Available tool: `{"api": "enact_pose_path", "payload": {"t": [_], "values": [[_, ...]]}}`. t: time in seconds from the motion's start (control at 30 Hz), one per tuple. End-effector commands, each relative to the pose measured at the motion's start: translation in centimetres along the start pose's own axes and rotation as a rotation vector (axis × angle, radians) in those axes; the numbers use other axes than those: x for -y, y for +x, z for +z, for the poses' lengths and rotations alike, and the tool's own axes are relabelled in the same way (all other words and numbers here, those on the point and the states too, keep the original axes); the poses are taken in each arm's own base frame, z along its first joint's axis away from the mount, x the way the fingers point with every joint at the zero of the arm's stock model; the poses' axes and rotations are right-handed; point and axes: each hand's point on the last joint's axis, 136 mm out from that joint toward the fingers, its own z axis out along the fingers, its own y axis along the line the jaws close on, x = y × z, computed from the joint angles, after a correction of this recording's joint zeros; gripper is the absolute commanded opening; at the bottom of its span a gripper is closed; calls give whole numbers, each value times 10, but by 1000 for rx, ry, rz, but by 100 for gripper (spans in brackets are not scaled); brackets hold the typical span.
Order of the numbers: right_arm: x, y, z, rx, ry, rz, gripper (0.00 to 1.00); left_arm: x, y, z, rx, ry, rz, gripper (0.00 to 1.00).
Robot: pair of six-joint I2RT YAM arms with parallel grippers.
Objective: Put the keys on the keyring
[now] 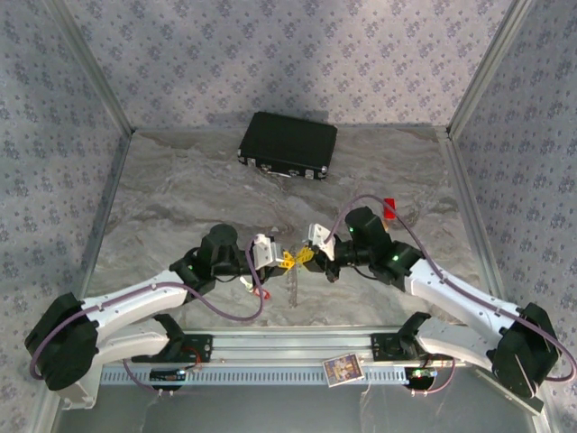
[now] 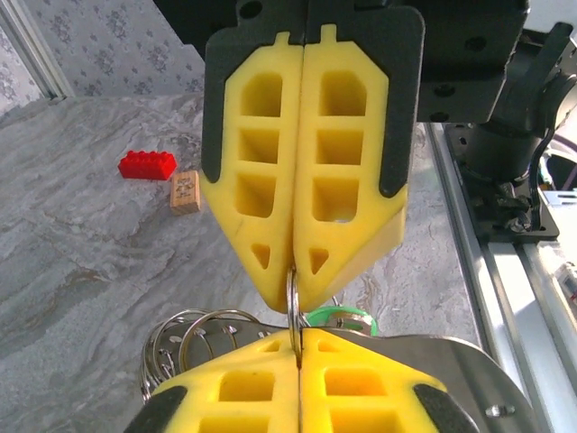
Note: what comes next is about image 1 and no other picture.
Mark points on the grey metal bar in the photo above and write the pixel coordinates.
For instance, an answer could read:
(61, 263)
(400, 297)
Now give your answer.
(534, 406)

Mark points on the aluminium frame post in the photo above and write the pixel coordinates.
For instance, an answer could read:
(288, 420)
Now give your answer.
(491, 58)

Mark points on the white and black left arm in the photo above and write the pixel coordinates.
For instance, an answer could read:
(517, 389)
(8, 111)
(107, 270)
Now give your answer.
(130, 297)

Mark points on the small electronics board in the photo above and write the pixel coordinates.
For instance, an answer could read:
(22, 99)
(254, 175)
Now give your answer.
(421, 374)
(167, 374)

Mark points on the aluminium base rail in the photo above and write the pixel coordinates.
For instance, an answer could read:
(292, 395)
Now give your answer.
(293, 345)

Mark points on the small wooden tag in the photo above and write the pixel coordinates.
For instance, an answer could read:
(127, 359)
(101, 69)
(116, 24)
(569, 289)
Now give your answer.
(386, 224)

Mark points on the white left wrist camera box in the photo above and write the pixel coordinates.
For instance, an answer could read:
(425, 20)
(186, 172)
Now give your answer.
(267, 250)

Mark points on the red plastic block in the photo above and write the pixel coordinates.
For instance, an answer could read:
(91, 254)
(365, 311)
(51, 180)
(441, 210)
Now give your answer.
(390, 208)

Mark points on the colourful picture card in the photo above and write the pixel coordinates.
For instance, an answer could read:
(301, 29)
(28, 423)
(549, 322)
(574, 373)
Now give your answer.
(343, 370)

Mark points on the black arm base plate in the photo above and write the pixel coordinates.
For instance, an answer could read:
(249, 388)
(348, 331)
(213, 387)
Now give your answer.
(198, 349)
(383, 347)

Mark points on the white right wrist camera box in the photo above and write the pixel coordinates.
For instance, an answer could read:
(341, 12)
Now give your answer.
(321, 239)

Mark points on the white plastic bracket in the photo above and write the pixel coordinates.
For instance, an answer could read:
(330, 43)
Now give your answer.
(83, 397)

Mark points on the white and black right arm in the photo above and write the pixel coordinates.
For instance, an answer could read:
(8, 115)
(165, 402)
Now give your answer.
(455, 293)

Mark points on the black hard case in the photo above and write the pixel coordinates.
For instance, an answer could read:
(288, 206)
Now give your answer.
(288, 140)

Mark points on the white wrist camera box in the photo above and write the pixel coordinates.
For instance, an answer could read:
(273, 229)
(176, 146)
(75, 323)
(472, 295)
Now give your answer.
(267, 250)
(321, 239)

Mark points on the aluminium side rail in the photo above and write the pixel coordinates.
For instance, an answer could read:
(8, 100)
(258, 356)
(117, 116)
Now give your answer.
(464, 189)
(110, 189)

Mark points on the key with red tag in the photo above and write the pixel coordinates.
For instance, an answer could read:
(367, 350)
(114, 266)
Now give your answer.
(246, 283)

